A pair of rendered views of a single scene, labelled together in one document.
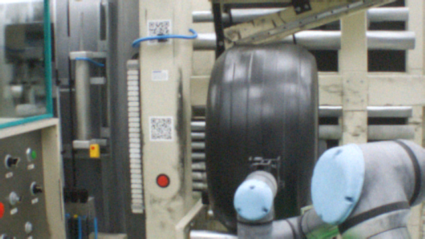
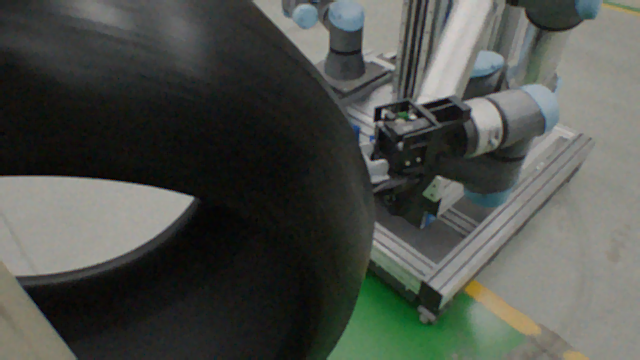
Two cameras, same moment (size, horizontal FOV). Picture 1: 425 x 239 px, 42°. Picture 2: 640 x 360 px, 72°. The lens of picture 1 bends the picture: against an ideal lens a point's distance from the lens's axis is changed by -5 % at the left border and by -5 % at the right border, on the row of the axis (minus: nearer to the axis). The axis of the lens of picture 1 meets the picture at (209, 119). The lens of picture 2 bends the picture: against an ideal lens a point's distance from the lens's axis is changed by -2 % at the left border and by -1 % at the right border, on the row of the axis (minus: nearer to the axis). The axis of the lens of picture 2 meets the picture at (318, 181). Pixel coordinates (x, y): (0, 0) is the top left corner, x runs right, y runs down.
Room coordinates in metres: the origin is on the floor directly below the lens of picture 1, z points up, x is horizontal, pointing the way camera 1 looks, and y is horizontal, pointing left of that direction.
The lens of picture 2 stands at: (1.72, 0.18, 1.49)
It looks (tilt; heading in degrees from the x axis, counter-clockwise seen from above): 42 degrees down; 234
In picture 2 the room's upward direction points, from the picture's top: straight up
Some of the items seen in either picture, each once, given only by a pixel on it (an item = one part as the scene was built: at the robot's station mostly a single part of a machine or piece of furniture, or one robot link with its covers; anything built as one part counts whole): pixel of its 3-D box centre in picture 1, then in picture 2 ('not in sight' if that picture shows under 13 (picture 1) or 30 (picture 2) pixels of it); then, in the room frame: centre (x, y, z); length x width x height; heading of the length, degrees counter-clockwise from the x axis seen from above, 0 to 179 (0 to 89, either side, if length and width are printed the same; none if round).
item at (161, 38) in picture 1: (165, 36); not in sight; (1.82, 0.13, 1.50); 0.19 x 0.19 x 0.06; 79
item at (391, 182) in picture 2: not in sight; (387, 176); (1.41, -0.11, 1.12); 0.09 x 0.05 x 0.02; 169
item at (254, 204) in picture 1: (255, 198); (512, 117); (1.19, -0.09, 1.14); 0.11 x 0.08 x 0.09; 169
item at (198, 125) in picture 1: (204, 159); not in sight; (2.20, 0.02, 1.05); 0.20 x 0.15 x 0.30; 79
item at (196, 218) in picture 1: (194, 224); not in sight; (1.82, 0.05, 0.90); 0.40 x 0.03 x 0.10; 169
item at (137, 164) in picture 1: (138, 137); not in sight; (1.80, 0.22, 1.19); 0.05 x 0.04 x 0.48; 169
